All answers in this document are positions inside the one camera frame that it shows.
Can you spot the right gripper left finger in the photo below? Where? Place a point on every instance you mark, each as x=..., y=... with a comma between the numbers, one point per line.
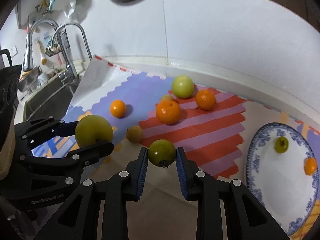
x=78, y=216

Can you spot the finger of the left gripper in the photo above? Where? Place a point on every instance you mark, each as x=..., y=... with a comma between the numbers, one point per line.
x=45, y=128
x=79, y=158

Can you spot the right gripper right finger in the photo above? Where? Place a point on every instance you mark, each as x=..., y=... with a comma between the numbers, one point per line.
x=225, y=209

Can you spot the large yellow-green apple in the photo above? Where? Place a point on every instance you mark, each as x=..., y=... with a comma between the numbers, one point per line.
x=93, y=129

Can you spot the dark green round fruit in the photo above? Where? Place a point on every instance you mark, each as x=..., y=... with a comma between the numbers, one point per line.
x=162, y=153

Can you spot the stainless steel sink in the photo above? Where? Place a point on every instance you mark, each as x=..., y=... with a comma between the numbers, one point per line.
x=52, y=99

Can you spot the blue white porcelain plate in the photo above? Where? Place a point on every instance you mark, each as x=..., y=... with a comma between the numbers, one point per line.
x=279, y=181

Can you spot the small tan fruit front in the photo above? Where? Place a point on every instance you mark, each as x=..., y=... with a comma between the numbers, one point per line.
x=134, y=134

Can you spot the small tan fruit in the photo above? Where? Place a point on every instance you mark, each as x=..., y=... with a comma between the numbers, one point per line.
x=166, y=97
x=134, y=134

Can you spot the lone orange on purple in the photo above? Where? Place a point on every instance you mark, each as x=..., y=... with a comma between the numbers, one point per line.
x=118, y=108

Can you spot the small green fruit on plate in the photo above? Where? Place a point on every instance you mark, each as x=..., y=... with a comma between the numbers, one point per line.
x=281, y=144

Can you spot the small orange on plate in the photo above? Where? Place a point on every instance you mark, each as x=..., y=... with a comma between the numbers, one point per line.
x=310, y=166

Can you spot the colourful patterned table mat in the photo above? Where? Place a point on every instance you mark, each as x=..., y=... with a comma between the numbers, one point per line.
x=217, y=140

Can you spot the large centre orange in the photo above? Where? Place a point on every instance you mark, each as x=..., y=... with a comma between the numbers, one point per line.
x=168, y=112

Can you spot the small tan fruit behind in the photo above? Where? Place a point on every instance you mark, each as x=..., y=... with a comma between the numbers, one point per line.
x=166, y=97

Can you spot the orange near green apple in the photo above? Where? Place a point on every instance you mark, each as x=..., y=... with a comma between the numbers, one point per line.
x=205, y=100

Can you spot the light green apple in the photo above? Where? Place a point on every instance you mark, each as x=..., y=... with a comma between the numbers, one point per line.
x=182, y=87

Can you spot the wire sink basket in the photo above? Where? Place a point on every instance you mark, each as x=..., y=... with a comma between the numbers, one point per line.
x=53, y=46

